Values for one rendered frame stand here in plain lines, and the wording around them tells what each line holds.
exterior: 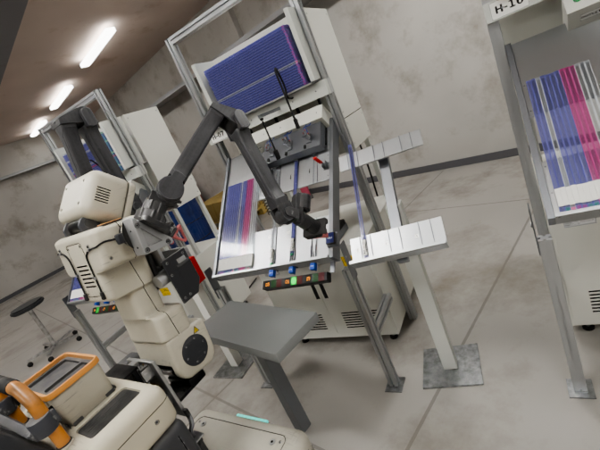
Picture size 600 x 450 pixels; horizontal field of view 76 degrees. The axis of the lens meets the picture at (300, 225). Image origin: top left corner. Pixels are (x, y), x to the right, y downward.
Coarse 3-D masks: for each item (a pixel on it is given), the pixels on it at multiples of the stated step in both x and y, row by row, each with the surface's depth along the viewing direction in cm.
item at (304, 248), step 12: (324, 216) 167; (276, 228) 181; (288, 228) 177; (300, 228) 173; (264, 240) 183; (276, 240) 178; (288, 240) 174; (300, 240) 170; (312, 240) 166; (324, 240) 163; (264, 252) 180; (276, 252) 176; (288, 252) 172; (300, 252) 168; (312, 252) 164; (324, 252) 160; (264, 264) 177
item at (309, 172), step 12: (240, 156) 217; (312, 156) 184; (324, 156) 180; (240, 168) 213; (288, 168) 191; (300, 168) 186; (312, 168) 181; (240, 180) 209; (288, 180) 188; (300, 180) 183; (312, 180) 178; (324, 180) 175
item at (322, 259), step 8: (320, 256) 158; (328, 256) 157; (272, 264) 171; (280, 264) 169; (288, 264) 167; (296, 264) 167; (304, 264) 166; (232, 272) 184; (240, 272) 181; (248, 272) 181; (256, 272) 180; (264, 272) 180
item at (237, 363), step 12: (204, 276) 229; (204, 300) 230; (204, 312) 232; (228, 348) 238; (228, 360) 243; (240, 360) 245; (252, 360) 242; (216, 372) 245; (228, 372) 240; (240, 372) 235
